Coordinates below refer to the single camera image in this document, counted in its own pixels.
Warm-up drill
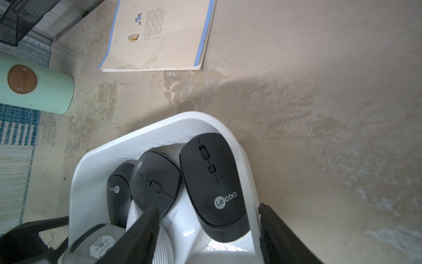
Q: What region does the mint green pencil cup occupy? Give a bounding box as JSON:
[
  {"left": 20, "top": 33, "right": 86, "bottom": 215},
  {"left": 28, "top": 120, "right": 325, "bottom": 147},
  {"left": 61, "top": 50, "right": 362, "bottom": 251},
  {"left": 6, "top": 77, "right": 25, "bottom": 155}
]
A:
[{"left": 1, "top": 52, "right": 75, "bottom": 114}]

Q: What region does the black wire mesh shelf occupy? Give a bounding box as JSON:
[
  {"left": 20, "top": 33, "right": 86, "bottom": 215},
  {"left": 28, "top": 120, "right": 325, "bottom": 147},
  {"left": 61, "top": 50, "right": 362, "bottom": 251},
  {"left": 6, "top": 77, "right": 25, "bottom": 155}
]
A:
[{"left": 1, "top": 0, "right": 60, "bottom": 47}]

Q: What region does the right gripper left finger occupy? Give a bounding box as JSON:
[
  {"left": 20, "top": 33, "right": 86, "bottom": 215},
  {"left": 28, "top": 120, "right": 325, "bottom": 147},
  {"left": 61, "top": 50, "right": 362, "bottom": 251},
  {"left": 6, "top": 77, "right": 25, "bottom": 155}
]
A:
[{"left": 97, "top": 205, "right": 159, "bottom": 264}]

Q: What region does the black Lecoo side mouse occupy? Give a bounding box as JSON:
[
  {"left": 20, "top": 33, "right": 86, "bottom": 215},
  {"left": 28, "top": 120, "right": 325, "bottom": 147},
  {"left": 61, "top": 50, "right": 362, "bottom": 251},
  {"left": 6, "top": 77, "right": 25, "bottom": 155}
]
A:
[{"left": 106, "top": 159, "right": 136, "bottom": 228}]

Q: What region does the black mouse with logo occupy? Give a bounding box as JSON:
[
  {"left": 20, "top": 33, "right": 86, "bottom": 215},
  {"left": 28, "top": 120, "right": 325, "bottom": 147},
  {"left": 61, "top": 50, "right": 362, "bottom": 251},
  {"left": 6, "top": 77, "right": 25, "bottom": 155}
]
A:
[{"left": 129, "top": 150, "right": 182, "bottom": 218}]

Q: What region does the grey mouse with buttons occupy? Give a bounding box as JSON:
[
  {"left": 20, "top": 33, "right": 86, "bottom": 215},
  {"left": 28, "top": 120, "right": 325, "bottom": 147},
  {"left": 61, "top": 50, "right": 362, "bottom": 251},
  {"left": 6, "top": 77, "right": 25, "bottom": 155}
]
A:
[{"left": 62, "top": 224, "right": 125, "bottom": 264}]

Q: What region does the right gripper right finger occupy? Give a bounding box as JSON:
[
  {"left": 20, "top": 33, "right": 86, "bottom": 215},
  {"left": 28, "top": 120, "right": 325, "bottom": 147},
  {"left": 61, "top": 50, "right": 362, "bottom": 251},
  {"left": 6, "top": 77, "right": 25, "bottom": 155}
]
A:
[{"left": 258, "top": 203, "right": 321, "bottom": 264}]

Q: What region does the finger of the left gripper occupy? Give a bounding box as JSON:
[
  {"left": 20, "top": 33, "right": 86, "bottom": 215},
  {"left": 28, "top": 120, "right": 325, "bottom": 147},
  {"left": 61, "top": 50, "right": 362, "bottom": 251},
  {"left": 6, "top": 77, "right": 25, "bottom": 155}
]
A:
[{"left": 1, "top": 216, "right": 69, "bottom": 264}]

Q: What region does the white plastic storage box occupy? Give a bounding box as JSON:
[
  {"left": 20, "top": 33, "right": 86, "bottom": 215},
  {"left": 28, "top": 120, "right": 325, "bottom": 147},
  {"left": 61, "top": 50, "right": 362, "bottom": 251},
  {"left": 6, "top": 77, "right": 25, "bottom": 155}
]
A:
[{"left": 69, "top": 112, "right": 264, "bottom": 264}]

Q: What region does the beige open book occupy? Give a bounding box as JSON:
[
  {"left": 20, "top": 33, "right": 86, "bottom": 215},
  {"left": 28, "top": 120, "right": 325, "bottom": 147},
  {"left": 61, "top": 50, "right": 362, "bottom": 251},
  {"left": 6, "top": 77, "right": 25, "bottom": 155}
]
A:
[{"left": 99, "top": 1, "right": 216, "bottom": 72}]

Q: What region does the white ribbed mouse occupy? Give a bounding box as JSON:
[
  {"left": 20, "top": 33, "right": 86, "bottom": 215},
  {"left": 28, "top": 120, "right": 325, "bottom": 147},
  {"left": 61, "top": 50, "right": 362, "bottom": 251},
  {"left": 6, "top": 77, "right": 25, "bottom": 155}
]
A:
[{"left": 126, "top": 197, "right": 212, "bottom": 264}]

